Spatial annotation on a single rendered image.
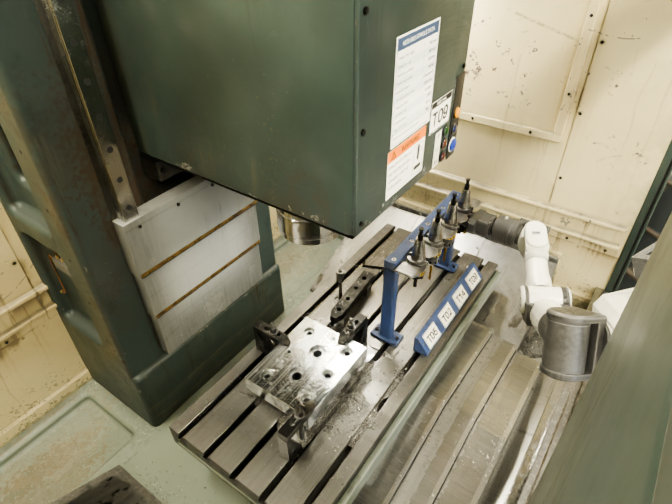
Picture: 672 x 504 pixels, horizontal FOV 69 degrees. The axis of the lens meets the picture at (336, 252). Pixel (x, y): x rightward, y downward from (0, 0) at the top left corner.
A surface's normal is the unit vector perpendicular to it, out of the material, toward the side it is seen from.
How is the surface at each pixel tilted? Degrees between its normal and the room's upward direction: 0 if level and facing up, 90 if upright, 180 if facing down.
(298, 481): 0
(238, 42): 90
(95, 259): 90
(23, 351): 90
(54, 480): 0
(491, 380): 8
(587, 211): 90
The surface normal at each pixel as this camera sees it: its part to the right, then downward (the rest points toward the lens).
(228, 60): -0.58, 0.52
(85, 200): 0.82, 0.35
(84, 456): -0.01, -0.78
